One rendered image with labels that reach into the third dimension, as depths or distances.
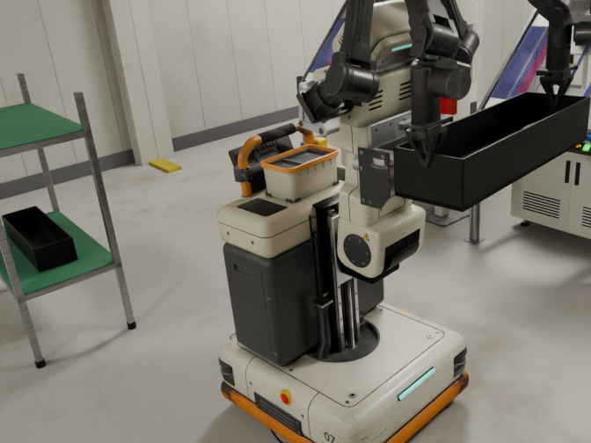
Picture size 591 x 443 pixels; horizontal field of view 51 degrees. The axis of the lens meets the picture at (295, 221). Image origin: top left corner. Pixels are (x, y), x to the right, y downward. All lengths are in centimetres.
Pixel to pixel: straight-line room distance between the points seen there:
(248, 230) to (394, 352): 65
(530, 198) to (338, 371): 187
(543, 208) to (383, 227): 191
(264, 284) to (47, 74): 363
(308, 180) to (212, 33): 394
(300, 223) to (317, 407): 56
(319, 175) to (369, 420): 76
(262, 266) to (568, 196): 199
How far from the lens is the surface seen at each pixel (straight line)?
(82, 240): 318
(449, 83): 118
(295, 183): 192
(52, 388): 280
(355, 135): 170
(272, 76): 616
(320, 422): 196
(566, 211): 349
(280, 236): 186
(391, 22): 163
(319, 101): 151
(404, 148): 133
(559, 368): 260
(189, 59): 569
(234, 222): 192
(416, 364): 209
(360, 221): 174
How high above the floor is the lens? 152
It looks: 23 degrees down
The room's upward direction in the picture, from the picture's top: 6 degrees counter-clockwise
